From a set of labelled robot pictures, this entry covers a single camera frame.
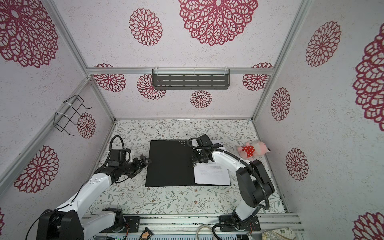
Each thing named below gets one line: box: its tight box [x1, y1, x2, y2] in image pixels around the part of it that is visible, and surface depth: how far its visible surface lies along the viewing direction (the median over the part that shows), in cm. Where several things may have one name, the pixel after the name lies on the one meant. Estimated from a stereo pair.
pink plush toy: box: [237, 141, 271, 159], surface depth 97 cm
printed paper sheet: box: [194, 161, 231, 186], surface depth 88 cm
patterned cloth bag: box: [261, 227, 297, 240], surface depth 70 cm
